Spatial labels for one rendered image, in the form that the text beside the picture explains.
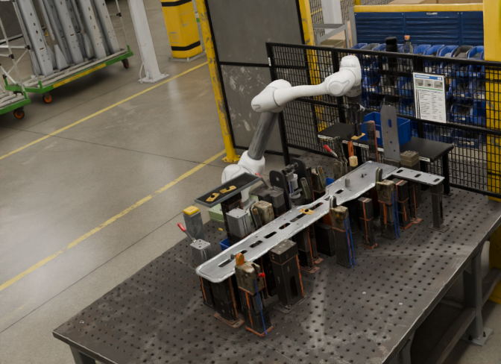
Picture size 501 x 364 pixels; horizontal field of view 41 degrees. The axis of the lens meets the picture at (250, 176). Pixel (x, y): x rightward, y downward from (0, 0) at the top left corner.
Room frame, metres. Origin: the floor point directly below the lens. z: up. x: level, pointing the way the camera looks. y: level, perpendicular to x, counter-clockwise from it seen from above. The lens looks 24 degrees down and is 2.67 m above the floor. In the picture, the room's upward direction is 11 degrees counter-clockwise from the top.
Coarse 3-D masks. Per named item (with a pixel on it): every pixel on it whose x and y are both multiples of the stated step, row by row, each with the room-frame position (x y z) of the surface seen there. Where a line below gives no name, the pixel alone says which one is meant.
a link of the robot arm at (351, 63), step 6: (342, 60) 3.37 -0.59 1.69; (348, 60) 3.34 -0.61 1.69; (354, 60) 3.34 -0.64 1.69; (342, 66) 3.36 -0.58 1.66; (348, 66) 3.34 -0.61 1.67; (354, 66) 3.33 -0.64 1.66; (354, 72) 3.30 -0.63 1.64; (360, 72) 3.36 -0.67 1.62; (360, 78) 3.35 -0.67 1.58; (354, 84) 3.32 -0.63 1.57
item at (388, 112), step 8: (384, 104) 3.56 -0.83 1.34; (384, 112) 3.56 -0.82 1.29; (392, 112) 3.51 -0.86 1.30; (384, 120) 3.56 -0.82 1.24; (392, 120) 3.52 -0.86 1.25; (384, 128) 3.57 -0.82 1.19; (392, 128) 3.52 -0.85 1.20; (384, 136) 3.57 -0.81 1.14; (392, 136) 3.53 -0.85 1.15; (384, 144) 3.58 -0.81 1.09; (392, 144) 3.53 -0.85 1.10; (384, 152) 3.58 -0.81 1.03; (392, 152) 3.53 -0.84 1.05
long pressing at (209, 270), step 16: (352, 176) 3.41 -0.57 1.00; (368, 176) 3.37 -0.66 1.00; (384, 176) 3.34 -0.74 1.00; (352, 192) 3.21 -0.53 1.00; (320, 208) 3.10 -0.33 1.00; (272, 224) 3.03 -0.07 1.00; (304, 224) 2.97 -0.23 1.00; (240, 240) 2.92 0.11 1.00; (256, 240) 2.89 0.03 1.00; (272, 240) 2.87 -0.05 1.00; (224, 256) 2.80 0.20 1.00; (256, 256) 2.75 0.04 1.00; (208, 272) 2.68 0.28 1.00; (224, 272) 2.65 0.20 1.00
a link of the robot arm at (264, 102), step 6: (264, 90) 3.70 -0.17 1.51; (270, 90) 3.67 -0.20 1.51; (258, 96) 3.66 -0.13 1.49; (264, 96) 3.63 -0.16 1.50; (270, 96) 3.60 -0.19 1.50; (252, 102) 3.68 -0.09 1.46; (258, 102) 3.64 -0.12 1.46; (264, 102) 3.61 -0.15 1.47; (270, 102) 3.59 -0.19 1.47; (258, 108) 3.64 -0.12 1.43; (264, 108) 3.62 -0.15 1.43; (270, 108) 3.60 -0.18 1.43; (276, 108) 3.61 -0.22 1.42
